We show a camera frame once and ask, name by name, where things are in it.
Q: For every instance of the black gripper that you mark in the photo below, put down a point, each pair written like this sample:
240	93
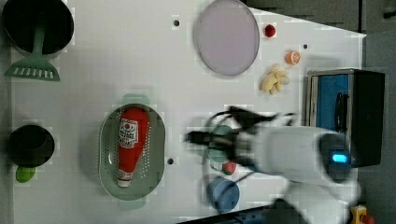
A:
244	136

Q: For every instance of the red plush ketchup bottle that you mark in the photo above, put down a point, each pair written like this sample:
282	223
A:
133	132

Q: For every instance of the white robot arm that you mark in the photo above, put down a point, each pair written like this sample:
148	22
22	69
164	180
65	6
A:
316	161

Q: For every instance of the green oval strainer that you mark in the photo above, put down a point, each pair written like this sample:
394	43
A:
150	167

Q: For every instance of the green cup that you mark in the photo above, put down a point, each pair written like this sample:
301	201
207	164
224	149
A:
216	156

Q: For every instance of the red plush strawberry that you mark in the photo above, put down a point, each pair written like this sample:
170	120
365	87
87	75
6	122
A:
228	167

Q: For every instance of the blue cup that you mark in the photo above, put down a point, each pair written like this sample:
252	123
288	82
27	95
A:
222	194

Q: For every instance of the yellow plush banana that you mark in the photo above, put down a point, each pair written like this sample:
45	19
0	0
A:
275	80

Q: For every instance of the lavender round plate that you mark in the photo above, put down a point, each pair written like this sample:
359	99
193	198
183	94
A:
227	37

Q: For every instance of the orange slice toy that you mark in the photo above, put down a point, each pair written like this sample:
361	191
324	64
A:
293	57

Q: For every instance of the small red plush tomato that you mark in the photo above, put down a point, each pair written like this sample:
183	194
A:
269	30

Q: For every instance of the black blue control box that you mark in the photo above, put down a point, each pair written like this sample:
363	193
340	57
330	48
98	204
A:
350	102

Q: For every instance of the small black cup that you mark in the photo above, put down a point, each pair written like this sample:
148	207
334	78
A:
30	146

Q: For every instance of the green slotted spatula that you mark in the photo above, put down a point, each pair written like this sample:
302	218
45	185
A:
35	65

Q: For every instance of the lime green toy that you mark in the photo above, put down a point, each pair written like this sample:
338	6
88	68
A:
24	174

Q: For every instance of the yellow clamp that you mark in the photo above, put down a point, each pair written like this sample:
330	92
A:
360	215

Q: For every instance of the large black pot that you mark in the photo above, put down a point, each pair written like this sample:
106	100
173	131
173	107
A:
21	18

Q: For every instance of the blue metal rail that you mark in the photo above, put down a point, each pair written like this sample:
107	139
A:
255	214

